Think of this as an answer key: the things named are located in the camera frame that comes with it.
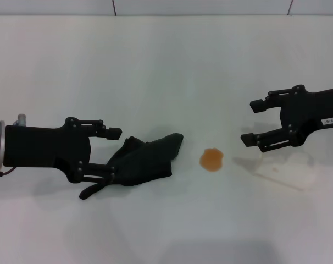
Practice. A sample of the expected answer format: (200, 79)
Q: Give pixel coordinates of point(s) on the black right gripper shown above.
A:
(315, 107)

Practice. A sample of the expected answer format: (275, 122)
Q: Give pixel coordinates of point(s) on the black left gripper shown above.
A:
(45, 145)

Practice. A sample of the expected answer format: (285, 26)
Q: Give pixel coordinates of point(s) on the dark cloth rag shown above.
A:
(144, 159)

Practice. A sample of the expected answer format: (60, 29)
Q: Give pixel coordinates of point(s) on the white paper cup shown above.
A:
(290, 173)

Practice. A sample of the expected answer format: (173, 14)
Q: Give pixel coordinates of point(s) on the brown liquid stain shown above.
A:
(211, 159)

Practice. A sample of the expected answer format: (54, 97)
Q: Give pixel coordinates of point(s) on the grey left wrist connector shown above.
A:
(21, 120)

